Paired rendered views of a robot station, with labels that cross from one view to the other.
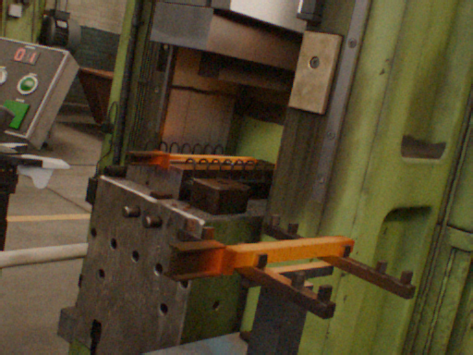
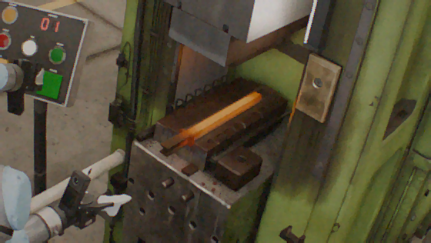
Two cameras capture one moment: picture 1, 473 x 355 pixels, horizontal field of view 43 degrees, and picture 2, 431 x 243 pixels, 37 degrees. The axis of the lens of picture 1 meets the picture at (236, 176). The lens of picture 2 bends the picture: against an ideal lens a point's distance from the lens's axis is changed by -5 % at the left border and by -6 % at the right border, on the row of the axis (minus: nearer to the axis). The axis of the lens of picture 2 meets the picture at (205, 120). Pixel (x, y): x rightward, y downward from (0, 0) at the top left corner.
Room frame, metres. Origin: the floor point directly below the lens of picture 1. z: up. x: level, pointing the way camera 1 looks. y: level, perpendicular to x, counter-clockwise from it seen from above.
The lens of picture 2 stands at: (-0.13, 0.31, 2.15)
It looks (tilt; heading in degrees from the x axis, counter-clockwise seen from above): 35 degrees down; 354
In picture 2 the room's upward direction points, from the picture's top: 11 degrees clockwise
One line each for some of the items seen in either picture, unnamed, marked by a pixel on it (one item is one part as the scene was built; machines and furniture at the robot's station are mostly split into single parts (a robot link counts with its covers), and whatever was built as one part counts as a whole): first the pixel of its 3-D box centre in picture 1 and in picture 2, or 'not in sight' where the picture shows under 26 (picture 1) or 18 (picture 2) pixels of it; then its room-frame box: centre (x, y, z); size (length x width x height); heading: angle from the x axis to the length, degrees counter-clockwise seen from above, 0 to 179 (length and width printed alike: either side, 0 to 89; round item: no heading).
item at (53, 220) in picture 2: not in sight; (48, 223); (1.02, 0.52, 0.98); 0.08 x 0.05 x 0.08; 50
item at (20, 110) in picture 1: (13, 115); (49, 84); (1.59, 0.62, 1.01); 0.07 x 0.05 x 0.07; 75
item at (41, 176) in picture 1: (42, 173); (113, 206); (1.12, 0.37, 0.98); 0.09 x 0.03 x 0.06; 104
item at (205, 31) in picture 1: (237, 40); (245, 16); (1.60, 0.07, 1.32); 0.42 x 0.20 x 0.10; 140
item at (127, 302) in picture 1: (209, 271); (224, 188); (1.58, 0.02, 0.69); 0.56 x 0.38 x 0.45; 140
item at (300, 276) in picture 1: (356, 278); not in sight; (0.84, -0.20, 0.98); 0.23 x 0.06 x 0.02; 135
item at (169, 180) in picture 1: (211, 172); (223, 118); (1.60, 0.07, 0.96); 0.42 x 0.20 x 0.09; 140
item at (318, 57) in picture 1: (314, 72); (318, 88); (1.34, -0.12, 1.27); 0.09 x 0.02 x 0.17; 50
